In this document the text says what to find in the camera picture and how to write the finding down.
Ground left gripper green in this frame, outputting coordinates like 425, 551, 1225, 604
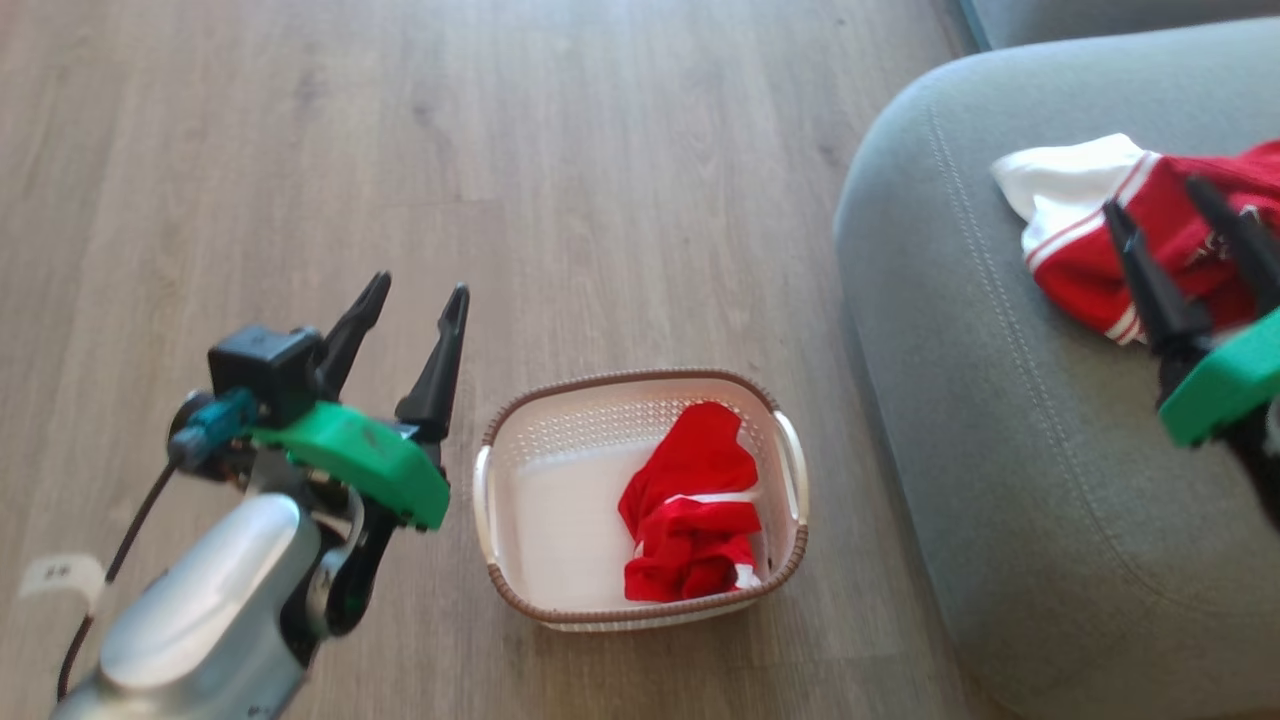
250, 271, 471, 533

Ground red jersey white sleeve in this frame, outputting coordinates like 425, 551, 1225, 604
990, 133, 1280, 347

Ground white cable label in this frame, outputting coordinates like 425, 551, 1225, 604
19, 554, 107, 614

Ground teal cable connector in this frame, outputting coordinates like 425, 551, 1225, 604
167, 388, 261, 473

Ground white laundry basket brown rim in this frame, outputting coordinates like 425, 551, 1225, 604
472, 368, 809, 634

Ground red shorts white stripes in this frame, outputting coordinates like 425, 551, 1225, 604
617, 401, 767, 604

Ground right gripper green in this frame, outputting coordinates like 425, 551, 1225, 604
1102, 174, 1280, 449

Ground thin black cable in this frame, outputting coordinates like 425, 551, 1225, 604
56, 462, 179, 703

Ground grey fabric sofa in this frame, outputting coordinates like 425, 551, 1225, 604
833, 18, 1280, 720

